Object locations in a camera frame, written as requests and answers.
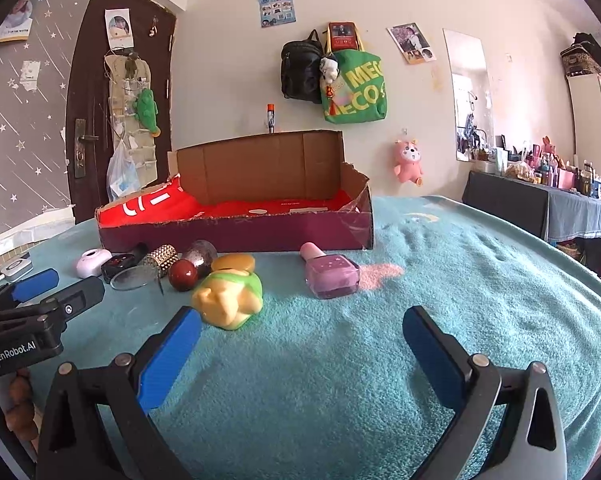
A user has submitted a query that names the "group of cosmetic bottles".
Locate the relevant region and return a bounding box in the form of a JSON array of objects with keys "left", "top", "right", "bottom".
[{"left": 467, "top": 132, "right": 601, "bottom": 201}]

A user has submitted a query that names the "blue wall poster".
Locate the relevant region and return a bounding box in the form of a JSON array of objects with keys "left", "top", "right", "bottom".
[{"left": 258, "top": 0, "right": 297, "bottom": 28}]

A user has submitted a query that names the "green tote bag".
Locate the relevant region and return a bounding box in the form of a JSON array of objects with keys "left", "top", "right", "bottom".
[{"left": 321, "top": 22, "right": 387, "bottom": 124}]

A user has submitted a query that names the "brass door handle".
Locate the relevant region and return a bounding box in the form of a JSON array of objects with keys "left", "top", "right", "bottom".
[{"left": 74, "top": 119, "right": 100, "bottom": 178}]

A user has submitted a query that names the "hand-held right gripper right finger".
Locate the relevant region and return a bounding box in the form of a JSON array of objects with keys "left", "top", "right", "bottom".
[{"left": 401, "top": 305, "right": 568, "bottom": 480}]

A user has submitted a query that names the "green plush toy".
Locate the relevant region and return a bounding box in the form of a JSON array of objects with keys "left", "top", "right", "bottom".
[{"left": 133, "top": 87, "right": 161, "bottom": 137}]

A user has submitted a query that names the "white plush keychain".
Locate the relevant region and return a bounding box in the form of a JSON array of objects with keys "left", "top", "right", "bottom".
[{"left": 320, "top": 55, "right": 342, "bottom": 85}]

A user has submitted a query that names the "wall photo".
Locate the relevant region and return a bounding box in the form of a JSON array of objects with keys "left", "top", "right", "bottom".
[{"left": 387, "top": 22, "right": 437, "bottom": 65}]

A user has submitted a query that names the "white pink round device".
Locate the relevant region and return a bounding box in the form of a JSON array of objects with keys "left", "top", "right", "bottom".
[{"left": 76, "top": 248, "right": 112, "bottom": 279}]

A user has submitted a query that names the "leopard print box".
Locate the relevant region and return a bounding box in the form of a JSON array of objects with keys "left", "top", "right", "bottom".
[{"left": 560, "top": 42, "right": 601, "bottom": 78}]

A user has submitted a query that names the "black compact case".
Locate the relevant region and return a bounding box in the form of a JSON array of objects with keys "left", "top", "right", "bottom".
[{"left": 101, "top": 242, "right": 150, "bottom": 283}]

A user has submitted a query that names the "dark brown door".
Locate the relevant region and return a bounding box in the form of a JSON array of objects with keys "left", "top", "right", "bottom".
[{"left": 65, "top": 0, "right": 177, "bottom": 226}]

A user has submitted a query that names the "dark red ball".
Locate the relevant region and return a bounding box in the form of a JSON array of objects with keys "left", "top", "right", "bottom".
[{"left": 168, "top": 259, "right": 199, "bottom": 292}]

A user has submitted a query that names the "clear plastic bag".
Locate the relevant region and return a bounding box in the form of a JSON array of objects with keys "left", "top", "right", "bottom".
[{"left": 106, "top": 132, "right": 146, "bottom": 202}]

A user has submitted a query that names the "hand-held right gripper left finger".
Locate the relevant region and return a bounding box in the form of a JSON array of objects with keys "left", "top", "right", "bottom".
[{"left": 36, "top": 305, "right": 204, "bottom": 480}]

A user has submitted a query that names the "person's left hand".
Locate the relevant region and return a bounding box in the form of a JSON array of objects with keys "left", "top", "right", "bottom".
[{"left": 8, "top": 370, "right": 40, "bottom": 443}]

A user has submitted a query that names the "small wall calendar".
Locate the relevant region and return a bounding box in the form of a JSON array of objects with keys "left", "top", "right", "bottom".
[{"left": 104, "top": 8, "right": 132, "bottom": 51}]

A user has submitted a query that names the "red framed picture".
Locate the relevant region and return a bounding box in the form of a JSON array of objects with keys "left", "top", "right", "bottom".
[{"left": 327, "top": 21, "right": 357, "bottom": 53}]

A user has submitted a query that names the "beige hanging organizer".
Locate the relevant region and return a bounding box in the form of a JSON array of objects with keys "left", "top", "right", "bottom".
[{"left": 104, "top": 50, "right": 158, "bottom": 196}]

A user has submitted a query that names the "wall mirror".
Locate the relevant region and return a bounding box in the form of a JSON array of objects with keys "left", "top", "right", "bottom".
[{"left": 443, "top": 29, "right": 495, "bottom": 163}]

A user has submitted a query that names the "red printed bag liner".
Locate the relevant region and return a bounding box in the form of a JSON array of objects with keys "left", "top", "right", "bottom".
[{"left": 103, "top": 175, "right": 343, "bottom": 223}]

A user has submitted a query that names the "clear round glass container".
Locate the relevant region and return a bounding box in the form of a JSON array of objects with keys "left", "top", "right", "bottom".
[{"left": 109, "top": 265, "right": 160, "bottom": 292}]

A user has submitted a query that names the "yellow green toy figure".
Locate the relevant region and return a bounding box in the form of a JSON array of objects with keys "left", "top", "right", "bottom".
[{"left": 191, "top": 253, "right": 264, "bottom": 331}]

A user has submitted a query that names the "white wardrobe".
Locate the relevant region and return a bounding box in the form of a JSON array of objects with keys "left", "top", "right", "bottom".
[{"left": 560, "top": 32, "right": 601, "bottom": 191}]

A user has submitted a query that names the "pink plush toy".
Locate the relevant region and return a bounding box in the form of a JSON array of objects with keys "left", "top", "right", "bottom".
[{"left": 393, "top": 140, "right": 425, "bottom": 187}]

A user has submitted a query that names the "white square gadget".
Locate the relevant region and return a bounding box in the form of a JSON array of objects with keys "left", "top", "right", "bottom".
[{"left": 0, "top": 255, "right": 32, "bottom": 282}]

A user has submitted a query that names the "glittery round bottle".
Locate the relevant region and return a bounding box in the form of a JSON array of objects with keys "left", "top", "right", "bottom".
[{"left": 182, "top": 240, "right": 218, "bottom": 281}]

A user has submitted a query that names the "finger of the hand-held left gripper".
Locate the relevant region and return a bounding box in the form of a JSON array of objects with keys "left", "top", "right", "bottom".
[
  {"left": 0, "top": 267, "right": 60, "bottom": 312},
  {"left": 0, "top": 275, "right": 106, "bottom": 333}
]

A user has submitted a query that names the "teal blanket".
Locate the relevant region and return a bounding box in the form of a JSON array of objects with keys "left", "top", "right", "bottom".
[{"left": 0, "top": 195, "right": 601, "bottom": 480}]

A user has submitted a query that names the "black backpack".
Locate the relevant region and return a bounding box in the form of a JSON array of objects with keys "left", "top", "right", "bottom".
[{"left": 280, "top": 29, "right": 326, "bottom": 105}]

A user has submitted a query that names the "gold studded cylinder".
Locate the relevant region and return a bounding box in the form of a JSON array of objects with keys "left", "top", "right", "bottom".
[{"left": 139, "top": 244, "right": 180, "bottom": 277}]

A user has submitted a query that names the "cardboard box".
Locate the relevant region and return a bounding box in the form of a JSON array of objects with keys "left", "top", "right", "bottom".
[{"left": 94, "top": 130, "right": 374, "bottom": 255}]

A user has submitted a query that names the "table with dark cloth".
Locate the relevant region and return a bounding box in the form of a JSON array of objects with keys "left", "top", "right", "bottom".
[{"left": 461, "top": 170, "right": 601, "bottom": 281}]

